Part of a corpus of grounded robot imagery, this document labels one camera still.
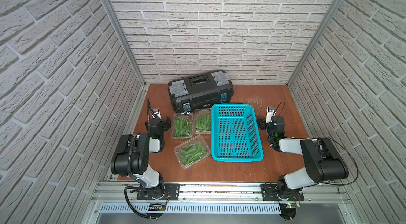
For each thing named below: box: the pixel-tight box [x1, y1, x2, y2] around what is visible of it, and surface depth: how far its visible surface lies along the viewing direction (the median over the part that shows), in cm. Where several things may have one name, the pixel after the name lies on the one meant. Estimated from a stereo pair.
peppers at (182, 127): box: [174, 117, 191, 138], surface depth 94 cm
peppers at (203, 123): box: [195, 114, 212, 133], surface depth 96 cm
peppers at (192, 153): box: [180, 141, 206, 166], surface depth 85 cm
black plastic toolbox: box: [168, 70, 235, 113], surface depth 97 cm
